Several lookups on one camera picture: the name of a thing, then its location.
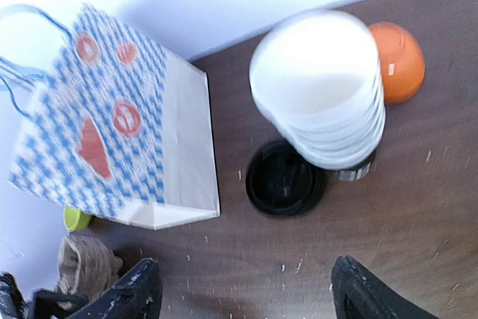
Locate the blue checkered paper bag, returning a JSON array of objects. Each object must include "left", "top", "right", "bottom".
[{"left": 1, "top": 5, "right": 220, "bottom": 229}]

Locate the white paper cup stack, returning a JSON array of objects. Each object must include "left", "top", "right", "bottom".
[{"left": 249, "top": 10, "right": 386, "bottom": 182}]

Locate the cardboard cup carrier stack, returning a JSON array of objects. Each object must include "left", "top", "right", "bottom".
[{"left": 55, "top": 235, "right": 123, "bottom": 302}]

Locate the green plastic bowl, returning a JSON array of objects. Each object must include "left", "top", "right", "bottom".
[{"left": 63, "top": 208, "right": 93, "bottom": 232}]

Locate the orange plastic bowl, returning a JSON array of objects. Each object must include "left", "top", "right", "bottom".
[{"left": 369, "top": 22, "right": 426, "bottom": 105}]

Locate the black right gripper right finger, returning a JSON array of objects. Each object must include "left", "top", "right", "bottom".
[{"left": 331, "top": 255, "right": 437, "bottom": 319}]

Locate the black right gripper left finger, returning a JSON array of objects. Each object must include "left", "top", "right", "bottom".
[{"left": 69, "top": 258, "right": 163, "bottom": 318}]

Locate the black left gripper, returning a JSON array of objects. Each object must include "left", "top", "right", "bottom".
[{"left": 1, "top": 272, "right": 88, "bottom": 318}]

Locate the black cup lid stack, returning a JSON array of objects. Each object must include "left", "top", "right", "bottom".
[{"left": 245, "top": 139, "right": 327, "bottom": 217}]

